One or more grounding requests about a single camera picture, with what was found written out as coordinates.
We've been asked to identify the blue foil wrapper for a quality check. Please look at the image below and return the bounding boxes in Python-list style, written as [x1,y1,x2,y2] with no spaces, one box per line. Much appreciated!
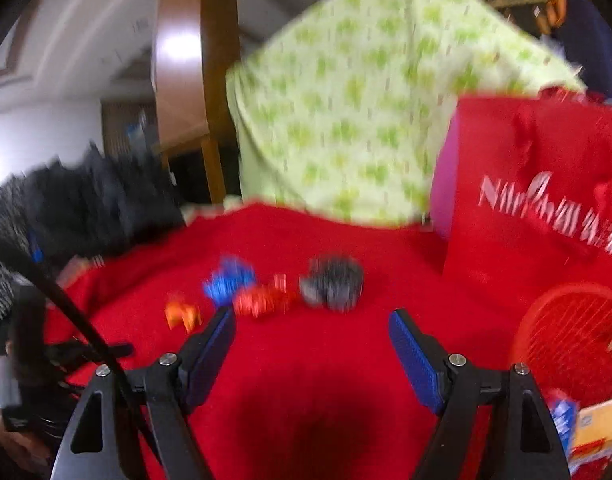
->
[202,256,258,307]

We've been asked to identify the blue white medicine box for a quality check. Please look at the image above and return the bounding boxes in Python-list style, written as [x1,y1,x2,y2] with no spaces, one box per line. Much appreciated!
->
[546,389,579,456]

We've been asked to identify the green clover print quilt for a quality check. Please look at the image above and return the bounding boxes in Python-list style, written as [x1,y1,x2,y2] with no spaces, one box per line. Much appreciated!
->
[226,0,587,228]

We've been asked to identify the navy bag with orange trim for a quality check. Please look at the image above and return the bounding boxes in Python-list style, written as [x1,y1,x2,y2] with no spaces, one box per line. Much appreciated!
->
[546,0,612,106]

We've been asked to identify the striped cloth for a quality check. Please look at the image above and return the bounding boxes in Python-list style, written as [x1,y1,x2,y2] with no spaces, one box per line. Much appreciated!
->
[56,255,107,286]

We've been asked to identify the red paper gift bag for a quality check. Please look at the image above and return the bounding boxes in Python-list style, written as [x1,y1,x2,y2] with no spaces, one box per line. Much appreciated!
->
[430,91,612,306]

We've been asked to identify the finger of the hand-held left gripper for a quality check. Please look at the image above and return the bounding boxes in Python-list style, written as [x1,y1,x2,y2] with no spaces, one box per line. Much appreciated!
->
[46,342,134,361]

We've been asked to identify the red fleece blanket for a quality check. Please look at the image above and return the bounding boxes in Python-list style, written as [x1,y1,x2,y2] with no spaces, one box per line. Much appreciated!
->
[46,202,612,480]

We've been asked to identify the orange candy wrapper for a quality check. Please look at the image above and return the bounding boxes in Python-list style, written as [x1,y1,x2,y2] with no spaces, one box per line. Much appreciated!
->
[164,294,203,333]

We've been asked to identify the crumpled red plastic bag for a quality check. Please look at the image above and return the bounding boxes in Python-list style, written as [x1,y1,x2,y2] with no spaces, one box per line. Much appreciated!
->
[538,86,602,103]

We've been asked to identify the black cable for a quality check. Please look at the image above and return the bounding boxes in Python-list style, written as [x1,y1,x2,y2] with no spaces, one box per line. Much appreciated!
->
[0,234,159,466]

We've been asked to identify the dark grey candy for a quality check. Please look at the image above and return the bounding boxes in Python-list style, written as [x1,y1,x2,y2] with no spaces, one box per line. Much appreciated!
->
[298,255,365,311]

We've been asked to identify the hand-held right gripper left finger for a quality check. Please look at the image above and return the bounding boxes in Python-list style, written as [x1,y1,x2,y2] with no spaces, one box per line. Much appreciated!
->
[51,307,237,480]

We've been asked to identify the orange medicine box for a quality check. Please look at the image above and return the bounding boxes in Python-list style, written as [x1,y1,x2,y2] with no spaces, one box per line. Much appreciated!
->
[568,397,612,466]

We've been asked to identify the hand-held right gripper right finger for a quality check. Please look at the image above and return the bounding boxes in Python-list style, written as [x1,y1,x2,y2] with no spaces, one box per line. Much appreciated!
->
[389,308,572,480]

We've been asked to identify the black puffer jacket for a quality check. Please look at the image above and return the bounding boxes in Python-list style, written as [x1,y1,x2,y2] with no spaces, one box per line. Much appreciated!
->
[16,142,184,266]

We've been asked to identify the blue cloth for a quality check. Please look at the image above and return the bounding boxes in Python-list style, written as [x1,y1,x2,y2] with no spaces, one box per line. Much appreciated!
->
[26,230,44,263]

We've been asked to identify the red foil wrapper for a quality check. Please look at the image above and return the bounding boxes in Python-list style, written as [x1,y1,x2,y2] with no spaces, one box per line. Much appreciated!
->
[232,274,301,318]

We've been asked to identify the brown wooden pillar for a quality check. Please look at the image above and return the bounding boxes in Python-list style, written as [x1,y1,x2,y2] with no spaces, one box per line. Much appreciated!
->
[153,0,242,203]

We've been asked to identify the brown lattice door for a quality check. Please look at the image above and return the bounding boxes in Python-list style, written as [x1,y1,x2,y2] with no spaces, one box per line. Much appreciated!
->
[102,100,159,161]

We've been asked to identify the red plastic mesh basket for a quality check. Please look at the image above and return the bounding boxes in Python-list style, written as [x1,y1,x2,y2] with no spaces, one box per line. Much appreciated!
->
[506,282,612,480]

